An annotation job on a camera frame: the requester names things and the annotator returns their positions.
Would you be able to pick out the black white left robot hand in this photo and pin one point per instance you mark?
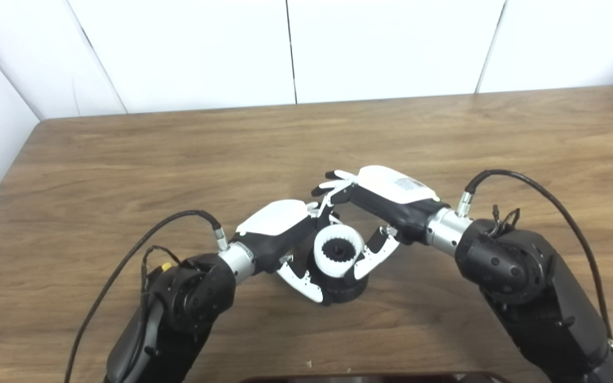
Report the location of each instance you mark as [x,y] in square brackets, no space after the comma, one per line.
[274,218]

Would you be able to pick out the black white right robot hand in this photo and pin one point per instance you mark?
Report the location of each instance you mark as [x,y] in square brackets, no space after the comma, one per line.
[397,191]

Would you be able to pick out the round black plastic part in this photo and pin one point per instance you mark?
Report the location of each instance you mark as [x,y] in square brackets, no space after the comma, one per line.
[346,290]

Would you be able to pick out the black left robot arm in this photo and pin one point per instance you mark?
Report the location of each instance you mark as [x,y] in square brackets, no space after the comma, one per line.
[189,298]

